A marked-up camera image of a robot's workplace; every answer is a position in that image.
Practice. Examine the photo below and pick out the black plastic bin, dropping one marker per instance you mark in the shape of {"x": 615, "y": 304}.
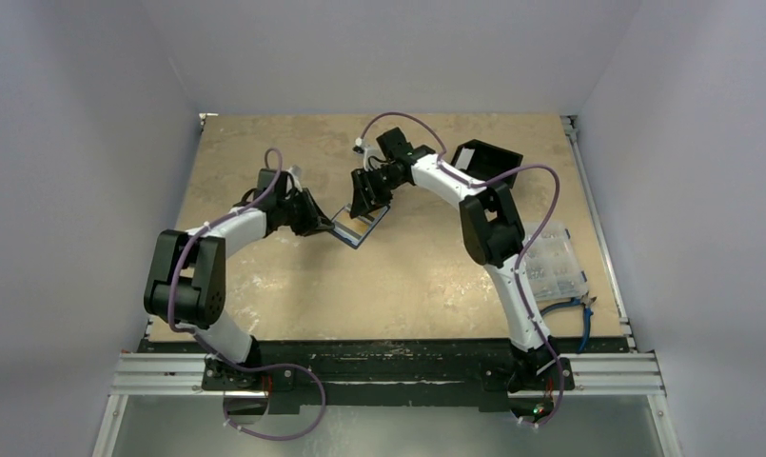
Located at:
{"x": 488, "y": 161}

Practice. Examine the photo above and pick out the clear plastic screw box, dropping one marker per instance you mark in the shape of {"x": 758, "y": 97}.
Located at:
{"x": 552, "y": 267}

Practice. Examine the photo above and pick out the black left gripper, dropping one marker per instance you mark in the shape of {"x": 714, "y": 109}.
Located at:
{"x": 308, "y": 226}

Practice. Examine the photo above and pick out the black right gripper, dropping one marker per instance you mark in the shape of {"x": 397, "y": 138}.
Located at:
{"x": 369, "y": 187}

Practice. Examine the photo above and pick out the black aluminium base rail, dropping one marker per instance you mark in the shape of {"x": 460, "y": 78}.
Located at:
{"x": 479, "y": 373}

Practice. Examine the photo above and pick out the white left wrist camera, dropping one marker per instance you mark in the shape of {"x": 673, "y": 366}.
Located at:
{"x": 294, "y": 178}

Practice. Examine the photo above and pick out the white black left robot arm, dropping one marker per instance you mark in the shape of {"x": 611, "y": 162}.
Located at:
{"x": 186, "y": 281}

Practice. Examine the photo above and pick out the white label card in bin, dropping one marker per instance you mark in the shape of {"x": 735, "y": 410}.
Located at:
{"x": 463, "y": 159}

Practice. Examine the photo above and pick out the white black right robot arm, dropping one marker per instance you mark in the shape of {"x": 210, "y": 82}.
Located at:
{"x": 492, "y": 232}

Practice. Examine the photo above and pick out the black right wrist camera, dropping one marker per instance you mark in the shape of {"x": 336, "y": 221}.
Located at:
{"x": 394, "y": 145}

